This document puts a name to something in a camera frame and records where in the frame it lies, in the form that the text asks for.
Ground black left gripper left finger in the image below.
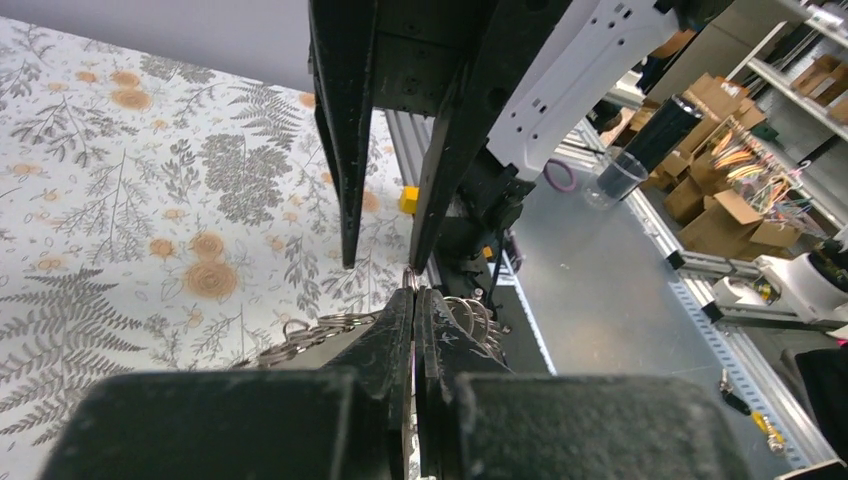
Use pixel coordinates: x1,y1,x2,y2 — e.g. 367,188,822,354
40,287,415,479

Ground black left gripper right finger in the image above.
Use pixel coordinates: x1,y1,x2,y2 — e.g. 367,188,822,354
414,288,750,479

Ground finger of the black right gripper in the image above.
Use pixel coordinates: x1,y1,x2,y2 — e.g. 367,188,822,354
309,1,377,269
409,0,570,273

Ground metal keyring chain with keys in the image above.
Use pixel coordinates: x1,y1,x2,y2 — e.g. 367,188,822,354
228,264,511,372

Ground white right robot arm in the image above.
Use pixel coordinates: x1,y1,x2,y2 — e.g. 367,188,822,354
309,0,727,272

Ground clear plastic cup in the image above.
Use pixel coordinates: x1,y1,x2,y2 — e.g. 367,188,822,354
582,94,704,212

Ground yellow cube block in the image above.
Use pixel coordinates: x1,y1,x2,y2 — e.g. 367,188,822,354
398,186,419,215

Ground floral patterned table mat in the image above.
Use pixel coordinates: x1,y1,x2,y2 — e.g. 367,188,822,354
1,18,412,479

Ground cardboard boxes on shelf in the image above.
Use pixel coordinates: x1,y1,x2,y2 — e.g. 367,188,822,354
645,74,839,260

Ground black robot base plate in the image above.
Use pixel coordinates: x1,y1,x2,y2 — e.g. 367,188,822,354
423,211,551,376

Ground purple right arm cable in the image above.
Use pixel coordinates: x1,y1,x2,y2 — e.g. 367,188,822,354
543,157,579,195

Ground grey slotted cable duct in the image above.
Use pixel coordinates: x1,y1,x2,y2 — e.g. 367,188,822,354
625,190,837,469

